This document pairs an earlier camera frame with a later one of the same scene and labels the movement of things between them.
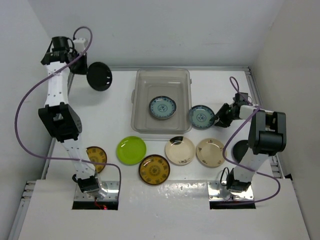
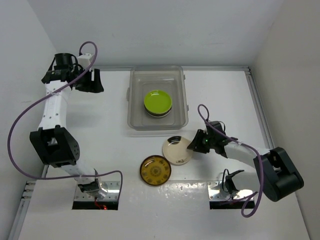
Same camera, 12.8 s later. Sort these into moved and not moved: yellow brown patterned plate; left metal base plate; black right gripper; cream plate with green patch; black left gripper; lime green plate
Moved: black left gripper; lime green plate; black right gripper
Not moved: yellow brown patterned plate; cream plate with green patch; left metal base plate
